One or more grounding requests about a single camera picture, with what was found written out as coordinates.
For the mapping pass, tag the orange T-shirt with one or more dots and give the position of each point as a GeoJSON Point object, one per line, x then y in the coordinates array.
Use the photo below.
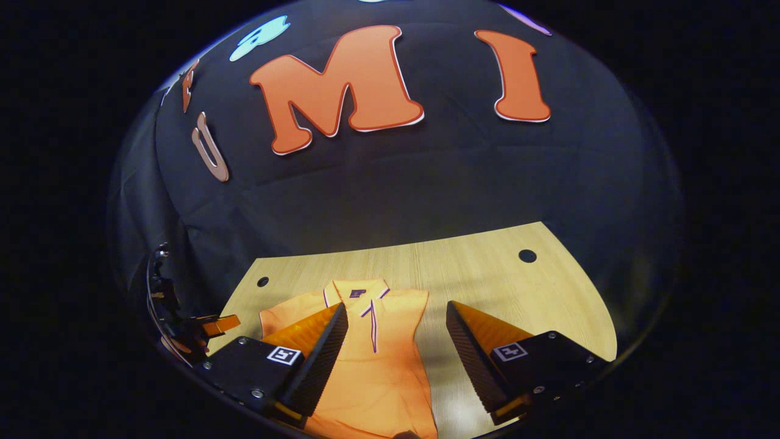
{"type": "Point", "coordinates": [384, 378]}

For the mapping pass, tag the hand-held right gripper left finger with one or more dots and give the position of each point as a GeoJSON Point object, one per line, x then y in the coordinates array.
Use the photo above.
{"type": "Point", "coordinates": [320, 366]}

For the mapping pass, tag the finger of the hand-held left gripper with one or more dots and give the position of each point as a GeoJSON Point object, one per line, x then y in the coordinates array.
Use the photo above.
{"type": "Point", "coordinates": [222, 324]}

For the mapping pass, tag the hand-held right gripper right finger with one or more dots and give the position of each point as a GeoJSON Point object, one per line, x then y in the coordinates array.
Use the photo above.
{"type": "Point", "coordinates": [472, 366]}

